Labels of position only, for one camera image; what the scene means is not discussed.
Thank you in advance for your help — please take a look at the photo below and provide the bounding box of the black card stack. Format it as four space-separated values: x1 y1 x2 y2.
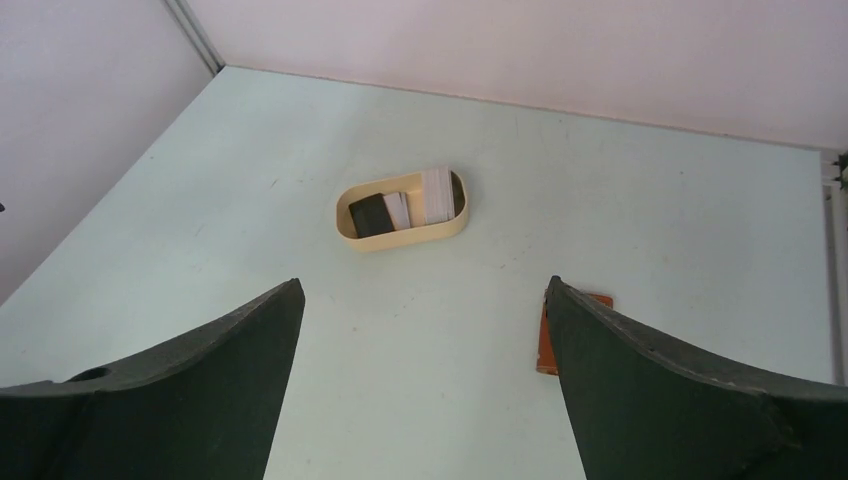
348 193 395 238

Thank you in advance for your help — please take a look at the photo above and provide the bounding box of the beige oval tray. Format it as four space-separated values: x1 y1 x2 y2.
336 171 470 253

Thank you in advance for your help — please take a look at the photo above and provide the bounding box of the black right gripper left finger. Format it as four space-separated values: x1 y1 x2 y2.
1 279 305 479

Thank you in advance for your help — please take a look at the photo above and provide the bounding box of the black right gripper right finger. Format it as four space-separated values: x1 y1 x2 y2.
545 277 847 479

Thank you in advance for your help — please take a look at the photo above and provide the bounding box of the white small card stack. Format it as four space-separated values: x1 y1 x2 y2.
383 192 411 231

